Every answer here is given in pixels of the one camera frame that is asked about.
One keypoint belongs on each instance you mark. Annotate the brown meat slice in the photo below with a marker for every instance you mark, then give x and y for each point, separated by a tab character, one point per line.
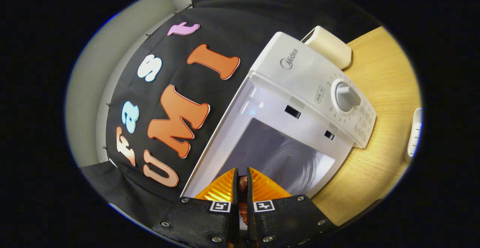
243	184

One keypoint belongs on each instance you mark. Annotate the white microwave oven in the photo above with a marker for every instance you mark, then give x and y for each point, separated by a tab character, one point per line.
300	64

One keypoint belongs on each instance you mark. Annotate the white rectangular dish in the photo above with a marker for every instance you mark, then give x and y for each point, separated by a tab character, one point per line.
414	135

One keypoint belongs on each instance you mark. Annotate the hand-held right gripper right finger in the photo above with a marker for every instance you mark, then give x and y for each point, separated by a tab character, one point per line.
250	221

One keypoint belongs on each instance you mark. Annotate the glass turntable plate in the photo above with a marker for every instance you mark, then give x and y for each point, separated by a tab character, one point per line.
296	169

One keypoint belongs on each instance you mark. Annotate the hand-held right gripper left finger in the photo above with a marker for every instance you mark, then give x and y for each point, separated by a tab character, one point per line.
235	221

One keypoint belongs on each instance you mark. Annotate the white toaster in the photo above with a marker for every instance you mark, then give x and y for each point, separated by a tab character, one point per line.
330	45

